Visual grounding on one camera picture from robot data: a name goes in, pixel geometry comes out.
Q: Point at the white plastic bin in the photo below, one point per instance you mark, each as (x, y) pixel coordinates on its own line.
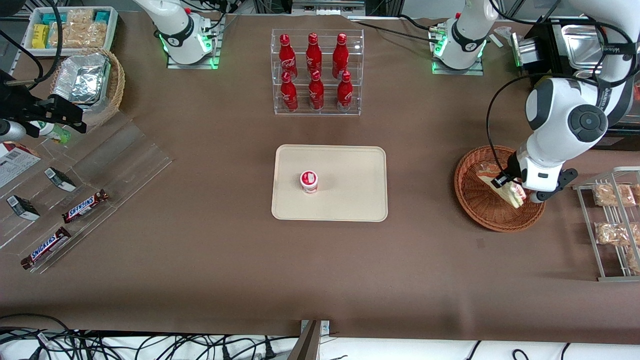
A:
(113, 30)

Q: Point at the white barcode carton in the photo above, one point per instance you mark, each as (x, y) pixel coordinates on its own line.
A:
(15, 165)

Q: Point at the clear cracker packet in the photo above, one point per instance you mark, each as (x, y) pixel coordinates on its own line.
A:
(80, 16)
(80, 35)

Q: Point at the red white yogurt cup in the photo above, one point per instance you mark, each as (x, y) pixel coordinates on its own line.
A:
(309, 181)

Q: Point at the triangle sandwich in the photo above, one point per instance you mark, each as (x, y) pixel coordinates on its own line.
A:
(510, 196)

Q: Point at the brown Snickers bar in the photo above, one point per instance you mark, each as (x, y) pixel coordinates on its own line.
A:
(46, 248)
(85, 206)

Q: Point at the deep tan wicker basket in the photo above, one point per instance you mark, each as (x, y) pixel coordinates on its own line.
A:
(117, 85)

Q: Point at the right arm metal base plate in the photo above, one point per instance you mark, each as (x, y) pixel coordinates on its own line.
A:
(212, 63)

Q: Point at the crumpled clear wrapper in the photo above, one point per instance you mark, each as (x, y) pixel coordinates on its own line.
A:
(505, 32)

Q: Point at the brown table cover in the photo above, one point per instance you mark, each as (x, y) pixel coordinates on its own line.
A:
(200, 280)

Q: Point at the wrapped bread packet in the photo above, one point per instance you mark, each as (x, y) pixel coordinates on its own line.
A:
(636, 192)
(612, 233)
(634, 260)
(612, 196)

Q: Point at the red cola bottle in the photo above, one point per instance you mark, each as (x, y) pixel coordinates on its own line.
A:
(344, 96)
(289, 97)
(340, 56)
(313, 55)
(286, 56)
(316, 95)

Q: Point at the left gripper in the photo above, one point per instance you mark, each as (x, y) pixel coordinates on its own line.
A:
(512, 165)

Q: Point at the small black white box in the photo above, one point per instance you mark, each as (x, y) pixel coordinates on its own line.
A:
(60, 179)
(22, 207)

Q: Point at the dark metal bar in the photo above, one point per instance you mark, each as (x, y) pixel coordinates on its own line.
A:
(306, 347)

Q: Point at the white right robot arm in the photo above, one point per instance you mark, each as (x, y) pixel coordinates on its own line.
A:
(175, 30)

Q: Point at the clear acrylic display stand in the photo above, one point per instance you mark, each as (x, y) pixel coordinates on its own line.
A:
(125, 160)

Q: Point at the shallow brown wicker basket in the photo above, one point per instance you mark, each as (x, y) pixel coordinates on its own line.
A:
(480, 210)

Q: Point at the black appliance yellow panel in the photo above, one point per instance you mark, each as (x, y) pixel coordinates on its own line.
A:
(545, 50)

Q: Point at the clear acrylic bottle rack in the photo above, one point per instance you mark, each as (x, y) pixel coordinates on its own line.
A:
(327, 112)

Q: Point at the yellow snack packet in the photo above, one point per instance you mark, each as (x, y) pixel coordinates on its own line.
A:
(40, 36)

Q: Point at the white plastic strip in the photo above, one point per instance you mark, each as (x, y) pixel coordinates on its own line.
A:
(498, 41)

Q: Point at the steel tray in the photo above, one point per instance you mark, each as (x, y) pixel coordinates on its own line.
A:
(582, 45)

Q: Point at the teal snack packet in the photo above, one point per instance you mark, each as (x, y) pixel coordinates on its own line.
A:
(52, 18)
(102, 16)

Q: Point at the green white small bottle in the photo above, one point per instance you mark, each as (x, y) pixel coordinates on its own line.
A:
(55, 132)

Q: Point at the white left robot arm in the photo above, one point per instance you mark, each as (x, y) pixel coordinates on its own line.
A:
(560, 115)

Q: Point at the beige plastic tray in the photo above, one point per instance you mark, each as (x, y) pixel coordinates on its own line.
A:
(350, 192)

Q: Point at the silver foil tray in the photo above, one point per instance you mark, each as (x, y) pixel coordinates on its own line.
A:
(80, 80)

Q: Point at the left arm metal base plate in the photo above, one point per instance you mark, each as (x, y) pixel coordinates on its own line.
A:
(450, 72)

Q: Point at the silver metal bracket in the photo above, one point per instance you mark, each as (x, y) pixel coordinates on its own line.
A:
(325, 327)

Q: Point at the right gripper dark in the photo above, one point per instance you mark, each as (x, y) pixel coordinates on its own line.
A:
(20, 106)

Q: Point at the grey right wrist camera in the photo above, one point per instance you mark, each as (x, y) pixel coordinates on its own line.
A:
(11, 131)

